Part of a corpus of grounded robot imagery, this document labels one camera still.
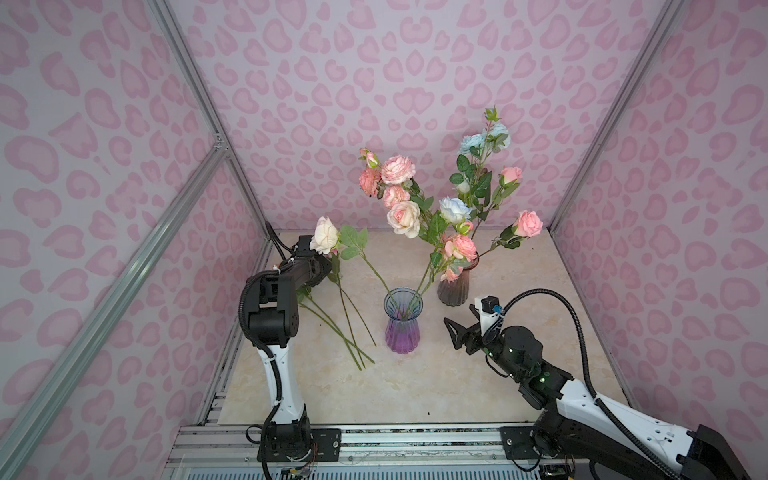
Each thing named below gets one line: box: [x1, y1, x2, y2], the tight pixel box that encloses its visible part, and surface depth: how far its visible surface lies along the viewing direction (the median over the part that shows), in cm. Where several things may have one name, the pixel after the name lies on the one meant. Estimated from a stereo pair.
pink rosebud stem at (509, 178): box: [471, 166, 523, 240], surface depth 80 cm
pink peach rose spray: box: [419, 220, 477, 298], surface depth 64 cm
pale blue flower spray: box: [450, 106, 511, 264], surface depth 81 cm
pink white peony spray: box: [358, 148, 448, 297], surface depth 66 cm
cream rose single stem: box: [309, 216, 399, 302], surface depth 67 cm
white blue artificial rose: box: [413, 197, 474, 301], surface depth 67 cm
